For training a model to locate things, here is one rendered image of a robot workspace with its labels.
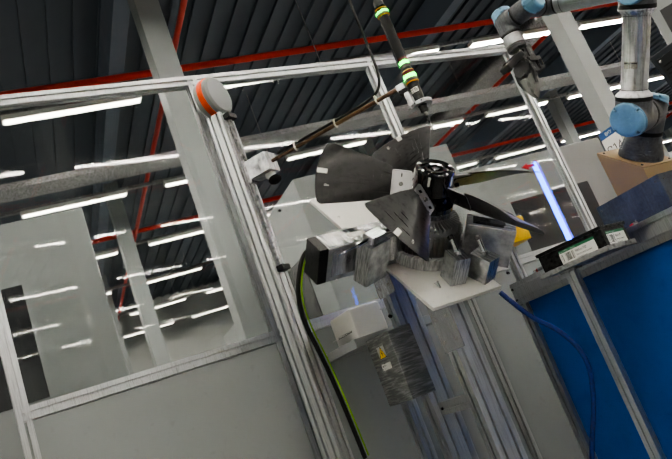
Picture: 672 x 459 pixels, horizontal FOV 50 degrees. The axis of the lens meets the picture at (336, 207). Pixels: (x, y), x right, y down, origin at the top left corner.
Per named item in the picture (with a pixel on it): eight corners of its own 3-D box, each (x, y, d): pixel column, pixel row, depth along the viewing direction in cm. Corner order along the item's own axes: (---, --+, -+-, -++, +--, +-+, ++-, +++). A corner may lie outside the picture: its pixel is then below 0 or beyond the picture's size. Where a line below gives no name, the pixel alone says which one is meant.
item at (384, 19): (401, 72, 231) (377, 18, 236) (405, 75, 234) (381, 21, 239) (410, 67, 229) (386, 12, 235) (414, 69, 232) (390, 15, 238)
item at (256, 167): (248, 183, 253) (240, 161, 255) (259, 185, 259) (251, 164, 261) (270, 170, 249) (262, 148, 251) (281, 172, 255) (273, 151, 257)
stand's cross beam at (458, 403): (443, 415, 224) (438, 402, 225) (453, 411, 226) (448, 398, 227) (477, 406, 208) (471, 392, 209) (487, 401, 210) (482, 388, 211)
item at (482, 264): (485, 285, 211) (465, 275, 215) (494, 278, 216) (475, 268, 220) (490, 262, 207) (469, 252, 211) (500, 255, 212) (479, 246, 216)
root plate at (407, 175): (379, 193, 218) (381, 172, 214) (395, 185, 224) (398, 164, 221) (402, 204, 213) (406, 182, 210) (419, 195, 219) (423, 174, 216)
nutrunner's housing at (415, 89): (417, 113, 227) (366, -6, 238) (422, 116, 230) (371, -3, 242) (428, 108, 225) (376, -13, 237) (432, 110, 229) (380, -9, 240)
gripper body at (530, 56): (547, 68, 255) (533, 39, 258) (530, 70, 251) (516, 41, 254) (533, 79, 262) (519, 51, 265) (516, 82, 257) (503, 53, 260)
